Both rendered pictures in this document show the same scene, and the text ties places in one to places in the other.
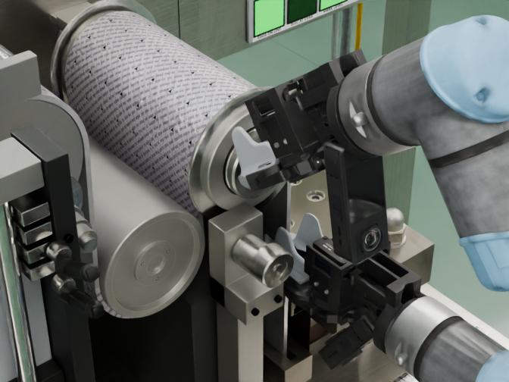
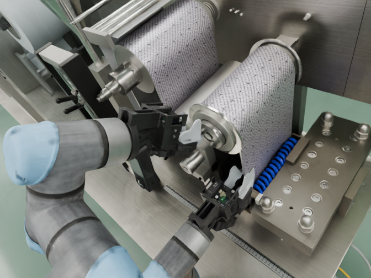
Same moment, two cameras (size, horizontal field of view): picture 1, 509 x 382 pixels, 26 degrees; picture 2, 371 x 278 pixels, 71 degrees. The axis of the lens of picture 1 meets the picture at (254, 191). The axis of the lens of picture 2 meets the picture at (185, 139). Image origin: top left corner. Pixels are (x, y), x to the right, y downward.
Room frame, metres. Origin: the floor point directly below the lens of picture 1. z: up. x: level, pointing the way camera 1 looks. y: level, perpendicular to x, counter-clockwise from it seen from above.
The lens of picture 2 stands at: (0.90, -0.39, 1.68)
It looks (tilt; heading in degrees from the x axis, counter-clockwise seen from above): 47 degrees down; 99
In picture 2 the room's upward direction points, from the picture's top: 22 degrees counter-clockwise
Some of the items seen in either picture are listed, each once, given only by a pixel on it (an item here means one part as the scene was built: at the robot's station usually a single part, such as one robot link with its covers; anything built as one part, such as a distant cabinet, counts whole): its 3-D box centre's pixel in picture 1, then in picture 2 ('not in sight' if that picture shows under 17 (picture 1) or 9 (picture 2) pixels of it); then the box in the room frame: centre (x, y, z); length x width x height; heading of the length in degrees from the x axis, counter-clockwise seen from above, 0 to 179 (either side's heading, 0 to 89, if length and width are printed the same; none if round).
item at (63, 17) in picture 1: (82, 18); (283, 43); (1.13, 0.20, 1.28); 0.06 x 0.05 x 0.02; 40
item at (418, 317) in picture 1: (420, 337); (191, 238); (0.79, -0.16, 1.11); 0.08 x 0.05 x 0.08; 130
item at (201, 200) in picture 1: (248, 155); (214, 129); (0.91, 0.01, 1.25); 0.15 x 0.01 x 0.15; 130
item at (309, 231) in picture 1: (307, 236); (246, 180); (0.95, -0.06, 1.11); 0.09 x 0.03 x 0.06; 39
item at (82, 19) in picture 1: (107, 60); (274, 65); (1.10, 0.17, 1.25); 0.15 x 0.01 x 0.15; 130
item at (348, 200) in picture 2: not in sight; (353, 193); (1.22, -0.09, 0.96); 0.10 x 0.03 x 0.11; 40
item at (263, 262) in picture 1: (272, 265); (187, 165); (0.82, -0.02, 1.18); 0.04 x 0.02 x 0.04; 130
